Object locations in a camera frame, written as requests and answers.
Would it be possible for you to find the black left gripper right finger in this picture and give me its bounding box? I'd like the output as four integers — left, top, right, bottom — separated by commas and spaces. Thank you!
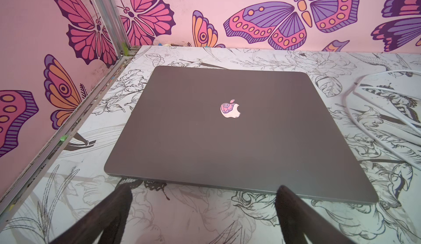
275, 185, 353, 244

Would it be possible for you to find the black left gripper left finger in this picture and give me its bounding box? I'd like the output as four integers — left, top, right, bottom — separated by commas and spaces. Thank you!
52, 184, 133, 244

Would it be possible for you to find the white charger cable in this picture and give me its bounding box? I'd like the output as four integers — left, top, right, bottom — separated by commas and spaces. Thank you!
341, 69, 421, 162

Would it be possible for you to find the dark grey closed laptop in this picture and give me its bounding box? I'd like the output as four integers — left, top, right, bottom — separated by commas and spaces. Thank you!
104, 66, 379, 205

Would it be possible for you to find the aluminium frame profile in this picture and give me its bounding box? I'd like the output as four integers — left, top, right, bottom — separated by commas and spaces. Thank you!
1, 0, 121, 213

